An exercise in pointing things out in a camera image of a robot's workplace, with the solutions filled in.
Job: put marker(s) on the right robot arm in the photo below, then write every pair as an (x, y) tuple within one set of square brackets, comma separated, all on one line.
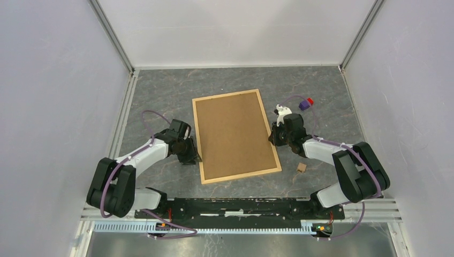
[(359, 172)]

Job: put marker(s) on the small brown cube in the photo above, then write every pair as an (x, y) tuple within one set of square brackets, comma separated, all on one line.
[(301, 168)]

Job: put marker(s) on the wooden picture frame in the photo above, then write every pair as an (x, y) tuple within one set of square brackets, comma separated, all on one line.
[(202, 159)]

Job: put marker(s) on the brown backing board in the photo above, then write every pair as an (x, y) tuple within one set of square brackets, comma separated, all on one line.
[(234, 134)]

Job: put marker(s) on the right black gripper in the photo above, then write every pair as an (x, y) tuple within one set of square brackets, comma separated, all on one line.
[(273, 137)]

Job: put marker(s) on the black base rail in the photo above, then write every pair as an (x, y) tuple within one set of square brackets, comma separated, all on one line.
[(237, 213)]

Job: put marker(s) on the purple and red block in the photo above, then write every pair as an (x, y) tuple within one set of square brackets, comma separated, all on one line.
[(306, 104)]

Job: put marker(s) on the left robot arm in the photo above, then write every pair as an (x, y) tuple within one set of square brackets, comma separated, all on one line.
[(113, 188)]

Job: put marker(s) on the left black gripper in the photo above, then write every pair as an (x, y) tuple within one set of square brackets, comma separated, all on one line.
[(193, 154)]

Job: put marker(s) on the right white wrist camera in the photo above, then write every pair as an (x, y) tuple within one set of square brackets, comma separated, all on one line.
[(281, 111)]

